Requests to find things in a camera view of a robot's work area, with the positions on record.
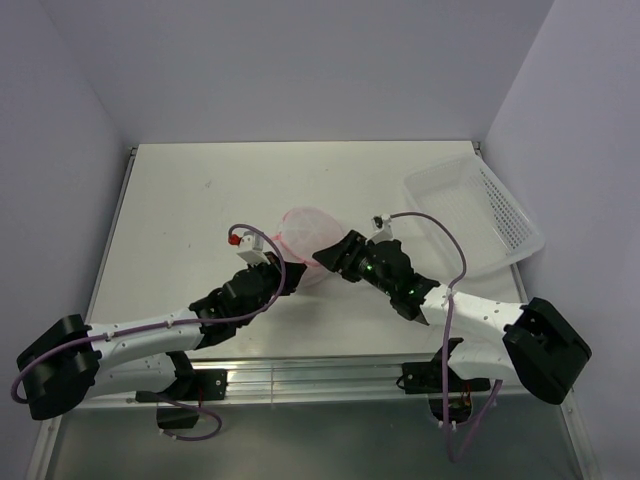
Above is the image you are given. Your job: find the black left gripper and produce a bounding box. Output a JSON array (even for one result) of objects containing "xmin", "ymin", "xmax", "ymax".
[{"xmin": 238, "ymin": 250, "xmax": 306, "ymax": 326}]

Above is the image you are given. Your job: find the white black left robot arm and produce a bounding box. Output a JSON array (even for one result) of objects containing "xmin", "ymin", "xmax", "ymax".
[{"xmin": 11, "ymin": 254, "xmax": 307, "ymax": 420}]

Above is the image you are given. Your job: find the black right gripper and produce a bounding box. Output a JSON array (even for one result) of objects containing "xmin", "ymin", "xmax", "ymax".
[{"xmin": 312, "ymin": 229, "xmax": 395, "ymax": 297}]

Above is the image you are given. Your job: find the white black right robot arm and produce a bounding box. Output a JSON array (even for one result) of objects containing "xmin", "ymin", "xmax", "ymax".
[{"xmin": 312, "ymin": 231, "xmax": 592, "ymax": 405}]

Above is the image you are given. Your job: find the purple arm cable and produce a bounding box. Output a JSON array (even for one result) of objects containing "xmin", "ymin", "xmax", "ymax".
[
  {"xmin": 11, "ymin": 223, "xmax": 287, "ymax": 443},
  {"xmin": 389, "ymin": 211, "xmax": 504, "ymax": 464}
]

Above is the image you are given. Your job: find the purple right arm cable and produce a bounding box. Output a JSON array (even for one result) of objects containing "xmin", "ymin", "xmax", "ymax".
[{"xmin": 389, "ymin": 211, "xmax": 504, "ymax": 464}]

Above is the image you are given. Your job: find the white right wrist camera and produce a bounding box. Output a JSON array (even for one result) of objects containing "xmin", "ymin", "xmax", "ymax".
[{"xmin": 369, "ymin": 214, "xmax": 394, "ymax": 244}]

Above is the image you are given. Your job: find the white perforated plastic basket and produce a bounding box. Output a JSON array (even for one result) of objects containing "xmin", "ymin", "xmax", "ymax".
[{"xmin": 402, "ymin": 153, "xmax": 545, "ymax": 278}]

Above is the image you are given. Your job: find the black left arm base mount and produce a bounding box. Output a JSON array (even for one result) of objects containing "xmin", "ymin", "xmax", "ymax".
[{"xmin": 135, "ymin": 352, "xmax": 227, "ymax": 442}]

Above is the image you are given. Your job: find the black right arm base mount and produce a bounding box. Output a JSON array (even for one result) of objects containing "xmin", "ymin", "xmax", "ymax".
[{"xmin": 395, "ymin": 349, "xmax": 492, "ymax": 424}]

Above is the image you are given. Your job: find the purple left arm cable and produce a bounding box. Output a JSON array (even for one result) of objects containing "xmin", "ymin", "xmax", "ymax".
[{"xmin": 11, "ymin": 223, "xmax": 287, "ymax": 443}]

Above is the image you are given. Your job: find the white mesh laundry bag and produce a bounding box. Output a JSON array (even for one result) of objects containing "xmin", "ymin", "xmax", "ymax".
[{"xmin": 272, "ymin": 207, "xmax": 345, "ymax": 288}]

